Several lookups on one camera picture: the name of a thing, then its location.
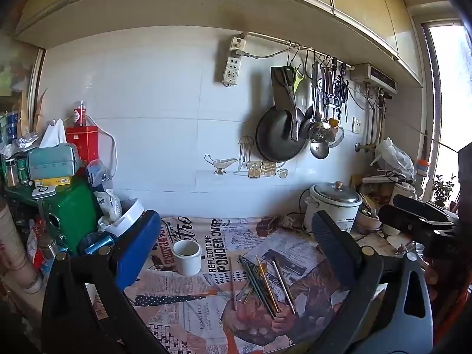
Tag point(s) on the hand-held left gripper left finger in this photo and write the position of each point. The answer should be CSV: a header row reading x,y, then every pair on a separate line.
x,y
138,250

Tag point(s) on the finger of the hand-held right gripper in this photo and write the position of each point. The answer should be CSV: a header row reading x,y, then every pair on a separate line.
x,y
405,221
416,204

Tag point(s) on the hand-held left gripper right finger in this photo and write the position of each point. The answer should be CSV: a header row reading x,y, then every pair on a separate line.
x,y
332,243

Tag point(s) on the white ceramic cup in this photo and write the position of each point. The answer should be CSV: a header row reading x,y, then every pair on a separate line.
x,y
186,260

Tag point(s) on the silver chopstick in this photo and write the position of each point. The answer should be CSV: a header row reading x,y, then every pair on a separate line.
x,y
284,287
284,278

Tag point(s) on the gold chopstick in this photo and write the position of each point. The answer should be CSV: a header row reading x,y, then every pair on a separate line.
x,y
249,294
267,284

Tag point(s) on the wooden chopstick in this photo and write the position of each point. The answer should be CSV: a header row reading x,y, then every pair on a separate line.
x,y
232,284

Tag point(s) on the person's right forearm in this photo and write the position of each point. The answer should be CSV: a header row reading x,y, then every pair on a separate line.
x,y
453,313

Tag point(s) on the potted plant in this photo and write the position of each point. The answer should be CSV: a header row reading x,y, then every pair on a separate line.
x,y
442,191

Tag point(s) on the white bowl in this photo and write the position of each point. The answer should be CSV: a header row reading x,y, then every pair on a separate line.
x,y
123,217

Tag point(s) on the white rice cooker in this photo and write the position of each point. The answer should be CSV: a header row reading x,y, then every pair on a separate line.
x,y
332,206

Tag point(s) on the brown bowl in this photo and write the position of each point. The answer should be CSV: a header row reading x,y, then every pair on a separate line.
x,y
368,223

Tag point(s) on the white plastic bag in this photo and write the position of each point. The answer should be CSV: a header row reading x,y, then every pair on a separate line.
x,y
394,158

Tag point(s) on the printed plastic packets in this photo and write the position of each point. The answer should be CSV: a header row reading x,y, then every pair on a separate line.
x,y
105,195

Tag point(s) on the green box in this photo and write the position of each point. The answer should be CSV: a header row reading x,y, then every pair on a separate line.
x,y
73,214

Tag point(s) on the metal faucet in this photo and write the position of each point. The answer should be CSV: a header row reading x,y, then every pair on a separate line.
x,y
365,147

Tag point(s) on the small metal can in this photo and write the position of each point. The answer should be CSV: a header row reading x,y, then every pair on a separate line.
x,y
48,249

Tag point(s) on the metal ladle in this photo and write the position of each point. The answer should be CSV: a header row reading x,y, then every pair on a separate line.
x,y
319,150

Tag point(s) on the yellow flat box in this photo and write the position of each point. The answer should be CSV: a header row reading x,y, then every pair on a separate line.
x,y
51,181

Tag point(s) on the newspaper print tablecloth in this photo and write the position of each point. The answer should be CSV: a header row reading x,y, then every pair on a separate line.
x,y
221,324

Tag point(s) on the small white flat box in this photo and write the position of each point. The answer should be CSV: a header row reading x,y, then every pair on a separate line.
x,y
43,191

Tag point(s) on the window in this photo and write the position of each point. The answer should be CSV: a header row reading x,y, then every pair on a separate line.
x,y
448,81

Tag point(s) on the metal skimmer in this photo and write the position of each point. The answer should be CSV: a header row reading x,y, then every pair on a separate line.
x,y
319,131

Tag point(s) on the black wok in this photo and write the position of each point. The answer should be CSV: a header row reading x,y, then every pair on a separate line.
x,y
276,136

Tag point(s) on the red tin box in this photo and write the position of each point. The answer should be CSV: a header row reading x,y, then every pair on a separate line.
x,y
83,143

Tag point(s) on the stack of paper cups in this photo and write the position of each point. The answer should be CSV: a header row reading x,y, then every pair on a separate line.
x,y
16,250

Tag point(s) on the teal tissue box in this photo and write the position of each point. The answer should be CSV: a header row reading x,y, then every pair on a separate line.
x,y
51,162

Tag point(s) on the black kitchen shears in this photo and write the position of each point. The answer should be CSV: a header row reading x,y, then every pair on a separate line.
x,y
294,118

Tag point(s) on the small black scissors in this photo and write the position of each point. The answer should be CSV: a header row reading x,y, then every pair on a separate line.
x,y
343,92

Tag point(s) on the white tissue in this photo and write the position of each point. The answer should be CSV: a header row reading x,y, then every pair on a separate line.
x,y
53,134

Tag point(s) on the clear bottle red label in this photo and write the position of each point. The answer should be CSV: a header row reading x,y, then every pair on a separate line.
x,y
79,114

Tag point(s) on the black cleaver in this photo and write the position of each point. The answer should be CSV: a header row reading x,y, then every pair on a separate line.
x,y
279,84

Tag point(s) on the white power strip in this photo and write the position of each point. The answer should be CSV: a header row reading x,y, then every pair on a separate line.
x,y
231,72

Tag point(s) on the yellow upper cabinet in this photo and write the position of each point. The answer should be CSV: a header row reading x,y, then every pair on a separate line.
x,y
221,3

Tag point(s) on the glass cups wall decal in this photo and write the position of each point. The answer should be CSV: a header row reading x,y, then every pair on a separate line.
x,y
258,167

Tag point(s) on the gravy boat wall decal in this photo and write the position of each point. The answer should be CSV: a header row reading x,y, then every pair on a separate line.
x,y
219,163

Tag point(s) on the wall water heater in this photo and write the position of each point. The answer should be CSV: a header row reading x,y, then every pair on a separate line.
x,y
374,77

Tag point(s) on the metal hanging rail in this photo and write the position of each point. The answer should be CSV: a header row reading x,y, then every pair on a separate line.
x,y
320,52

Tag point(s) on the white wall socket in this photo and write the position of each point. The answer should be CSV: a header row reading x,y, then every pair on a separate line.
x,y
238,46

